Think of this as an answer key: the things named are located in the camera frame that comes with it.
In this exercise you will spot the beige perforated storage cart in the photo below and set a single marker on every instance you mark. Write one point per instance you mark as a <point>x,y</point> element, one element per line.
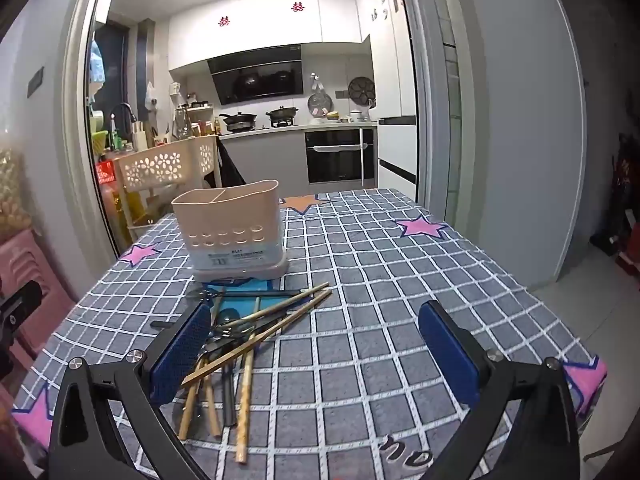
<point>165,165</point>

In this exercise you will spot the black range hood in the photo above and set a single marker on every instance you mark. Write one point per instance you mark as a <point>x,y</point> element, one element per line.
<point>260,77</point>

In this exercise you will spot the red plastic basket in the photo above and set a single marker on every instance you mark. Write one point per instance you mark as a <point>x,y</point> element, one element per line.
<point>106,172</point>

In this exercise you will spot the black lidded pot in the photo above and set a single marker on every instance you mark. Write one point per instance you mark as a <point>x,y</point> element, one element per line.
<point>281,114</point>

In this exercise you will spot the black kitchen faucet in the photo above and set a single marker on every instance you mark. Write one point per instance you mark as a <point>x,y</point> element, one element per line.
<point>122,110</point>

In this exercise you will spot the pink plastic stool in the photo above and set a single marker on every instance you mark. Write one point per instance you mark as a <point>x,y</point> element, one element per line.
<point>35,265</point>

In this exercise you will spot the white upper kitchen cabinets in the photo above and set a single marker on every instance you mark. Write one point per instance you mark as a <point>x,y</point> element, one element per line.
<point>260,30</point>

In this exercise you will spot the dark hanging cloth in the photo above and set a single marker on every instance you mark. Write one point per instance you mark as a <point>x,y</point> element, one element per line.
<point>230,167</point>

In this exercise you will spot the green plastic basket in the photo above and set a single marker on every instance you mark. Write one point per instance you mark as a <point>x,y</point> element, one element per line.
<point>98,141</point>

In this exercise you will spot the black wok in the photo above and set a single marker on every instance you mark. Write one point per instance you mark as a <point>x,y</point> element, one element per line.
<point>239,121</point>

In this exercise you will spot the beige plastic utensil holder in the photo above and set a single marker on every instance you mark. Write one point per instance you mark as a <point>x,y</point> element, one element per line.
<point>225,230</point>

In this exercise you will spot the round dark wall rack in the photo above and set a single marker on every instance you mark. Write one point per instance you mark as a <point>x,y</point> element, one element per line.
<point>361,89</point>

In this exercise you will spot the grey kitchen counter cabinet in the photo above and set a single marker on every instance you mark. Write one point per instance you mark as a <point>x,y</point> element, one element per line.
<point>270,160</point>

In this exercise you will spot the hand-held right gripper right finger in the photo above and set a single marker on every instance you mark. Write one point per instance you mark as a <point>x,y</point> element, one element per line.
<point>450,355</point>

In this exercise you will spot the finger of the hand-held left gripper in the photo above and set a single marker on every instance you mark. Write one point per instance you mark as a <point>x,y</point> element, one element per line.
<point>20,297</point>

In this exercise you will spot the clear plastic bag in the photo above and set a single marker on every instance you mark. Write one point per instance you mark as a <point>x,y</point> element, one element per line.
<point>10,195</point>

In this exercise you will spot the white refrigerator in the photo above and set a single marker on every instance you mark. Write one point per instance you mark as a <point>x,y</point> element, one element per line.
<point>395,85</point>

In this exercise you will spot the black built-in oven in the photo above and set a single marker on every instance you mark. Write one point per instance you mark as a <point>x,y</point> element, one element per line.
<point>340,157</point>

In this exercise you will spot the white hanging plastic bag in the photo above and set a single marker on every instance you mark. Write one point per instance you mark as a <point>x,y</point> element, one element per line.
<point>150,97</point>

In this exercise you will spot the red paper cut decoration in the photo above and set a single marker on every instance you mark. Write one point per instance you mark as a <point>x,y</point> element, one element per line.
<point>296,7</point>
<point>223,21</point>

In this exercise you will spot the yellow oil bottle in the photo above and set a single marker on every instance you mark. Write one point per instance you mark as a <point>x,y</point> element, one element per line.
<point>115,210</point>

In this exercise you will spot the grey checked star tablecloth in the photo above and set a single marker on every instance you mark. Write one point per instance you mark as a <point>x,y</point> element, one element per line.
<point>375,310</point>

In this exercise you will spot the dark red clutter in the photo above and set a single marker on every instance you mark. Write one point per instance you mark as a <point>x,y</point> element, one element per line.
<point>622,200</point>

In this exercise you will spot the dark wall switch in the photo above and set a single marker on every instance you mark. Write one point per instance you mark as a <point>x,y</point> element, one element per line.
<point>35,81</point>

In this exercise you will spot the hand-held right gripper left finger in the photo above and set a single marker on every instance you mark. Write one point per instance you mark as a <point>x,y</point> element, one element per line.
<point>185,350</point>

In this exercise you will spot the wooden chopstick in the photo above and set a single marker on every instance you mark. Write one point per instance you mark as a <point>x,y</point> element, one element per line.
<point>280,323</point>
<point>290,301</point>
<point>192,405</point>
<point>244,410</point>
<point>212,415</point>

